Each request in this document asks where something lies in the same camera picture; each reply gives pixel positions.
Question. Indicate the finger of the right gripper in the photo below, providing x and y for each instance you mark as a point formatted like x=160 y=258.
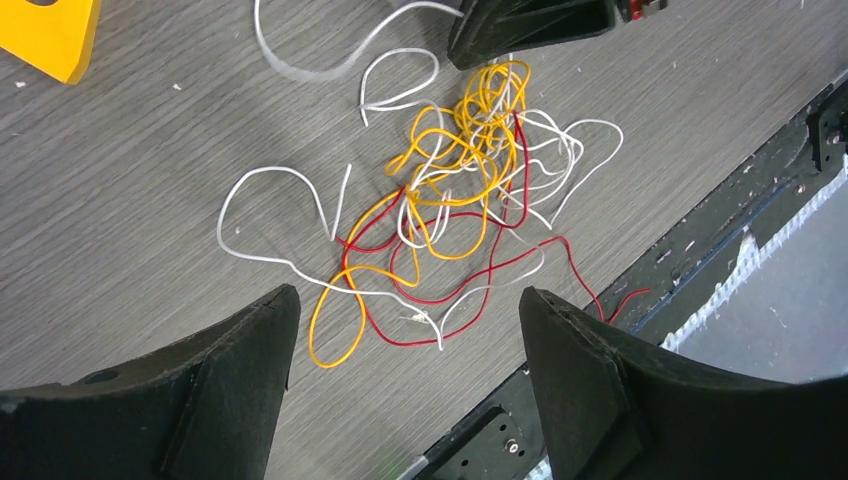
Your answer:
x=489 y=29

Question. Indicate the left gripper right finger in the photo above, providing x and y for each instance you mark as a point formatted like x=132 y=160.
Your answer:
x=613 y=406

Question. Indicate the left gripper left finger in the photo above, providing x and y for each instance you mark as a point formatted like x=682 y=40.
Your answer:
x=204 y=407

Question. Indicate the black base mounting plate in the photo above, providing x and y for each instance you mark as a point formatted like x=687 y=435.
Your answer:
x=787 y=323

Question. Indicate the yellow triangular plastic stand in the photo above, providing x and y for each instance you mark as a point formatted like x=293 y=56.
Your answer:
x=55 y=37

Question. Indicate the white perforated cable duct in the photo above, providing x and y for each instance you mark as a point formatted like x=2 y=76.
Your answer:
x=750 y=258

